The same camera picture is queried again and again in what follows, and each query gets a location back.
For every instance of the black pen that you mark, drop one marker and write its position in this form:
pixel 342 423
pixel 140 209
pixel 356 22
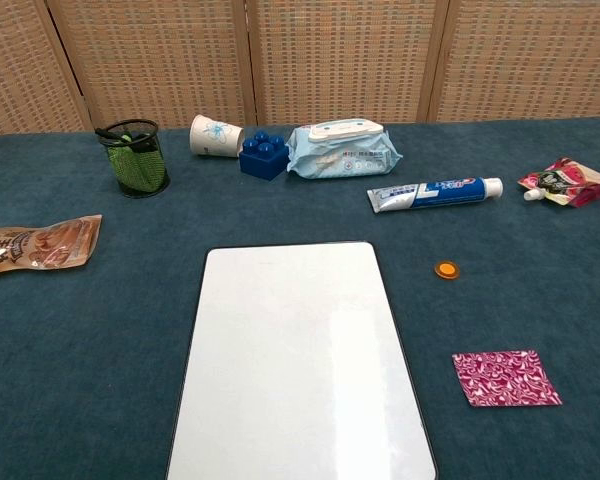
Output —
pixel 111 135

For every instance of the green cloth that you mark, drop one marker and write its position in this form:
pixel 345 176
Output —
pixel 130 167

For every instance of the blue building block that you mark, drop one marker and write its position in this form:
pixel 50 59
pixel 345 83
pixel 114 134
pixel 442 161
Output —
pixel 260 162

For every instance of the teal table cloth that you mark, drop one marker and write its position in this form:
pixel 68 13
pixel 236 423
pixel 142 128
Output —
pixel 80 350

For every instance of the red pink patterned card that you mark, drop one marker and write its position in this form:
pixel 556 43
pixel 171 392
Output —
pixel 505 377

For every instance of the black mesh pen holder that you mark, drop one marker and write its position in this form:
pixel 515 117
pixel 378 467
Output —
pixel 152 180

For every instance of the woven bamboo folding screen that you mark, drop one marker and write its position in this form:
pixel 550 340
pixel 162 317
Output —
pixel 330 60

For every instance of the white paper cup blue flower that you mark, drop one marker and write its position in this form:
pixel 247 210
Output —
pixel 212 137

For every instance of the light blue wet wipes pack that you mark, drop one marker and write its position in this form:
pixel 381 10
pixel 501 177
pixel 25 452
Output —
pixel 340 155

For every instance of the blue white toothpaste tube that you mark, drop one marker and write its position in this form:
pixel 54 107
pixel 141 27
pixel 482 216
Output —
pixel 430 194

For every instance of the brown spout drink pouch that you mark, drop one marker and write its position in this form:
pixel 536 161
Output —
pixel 35 247

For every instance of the white rectangular board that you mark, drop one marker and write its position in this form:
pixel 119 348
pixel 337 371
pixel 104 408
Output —
pixel 290 360

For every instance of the small orange oval object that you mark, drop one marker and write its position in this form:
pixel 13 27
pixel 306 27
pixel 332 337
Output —
pixel 447 269

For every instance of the red spout drink pouch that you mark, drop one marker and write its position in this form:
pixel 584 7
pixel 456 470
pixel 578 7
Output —
pixel 562 182

